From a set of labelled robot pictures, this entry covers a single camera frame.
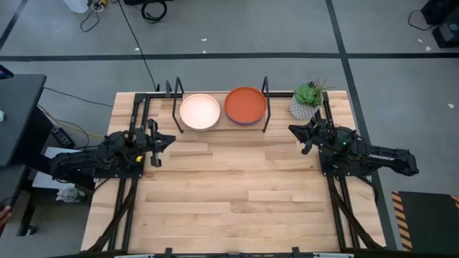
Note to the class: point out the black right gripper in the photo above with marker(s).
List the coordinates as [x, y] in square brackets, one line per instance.
[321, 134]

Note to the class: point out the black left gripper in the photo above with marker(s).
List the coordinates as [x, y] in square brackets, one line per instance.
[154, 143]

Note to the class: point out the pale peach plate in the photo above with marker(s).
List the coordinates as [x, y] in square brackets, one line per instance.
[199, 111]

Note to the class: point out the purple plate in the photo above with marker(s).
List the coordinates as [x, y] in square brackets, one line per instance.
[246, 124]

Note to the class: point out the orange-red plate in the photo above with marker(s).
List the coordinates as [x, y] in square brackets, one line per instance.
[245, 105]

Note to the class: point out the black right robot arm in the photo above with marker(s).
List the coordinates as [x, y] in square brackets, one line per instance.
[387, 159]

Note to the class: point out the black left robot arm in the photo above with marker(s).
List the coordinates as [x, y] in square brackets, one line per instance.
[89, 159]

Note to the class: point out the succulent in white pot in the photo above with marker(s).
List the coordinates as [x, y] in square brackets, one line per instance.
[305, 109]

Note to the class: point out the black power brick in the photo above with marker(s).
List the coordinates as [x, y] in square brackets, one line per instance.
[63, 138]

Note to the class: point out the clear plastic bag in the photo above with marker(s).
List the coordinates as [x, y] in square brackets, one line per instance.
[70, 195]

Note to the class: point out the black desk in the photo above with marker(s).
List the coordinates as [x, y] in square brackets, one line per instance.
[18, 107]

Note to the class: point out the black yellow striped mat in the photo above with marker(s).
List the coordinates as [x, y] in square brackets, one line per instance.
[426, 222]

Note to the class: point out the dark device with pink screen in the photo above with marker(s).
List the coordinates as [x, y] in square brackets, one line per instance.
[5, 73]

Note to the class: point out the black equipment case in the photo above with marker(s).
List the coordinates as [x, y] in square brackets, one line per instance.
[441, 10]
[448, 34]

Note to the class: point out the person's hand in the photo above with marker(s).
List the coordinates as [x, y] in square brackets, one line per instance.
[3, 216]

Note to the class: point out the black metal rig frame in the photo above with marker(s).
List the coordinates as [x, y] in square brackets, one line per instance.
[279, 95]

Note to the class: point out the wooden shelf black metal frame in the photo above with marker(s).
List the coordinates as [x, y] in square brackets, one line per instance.
[222, 125]

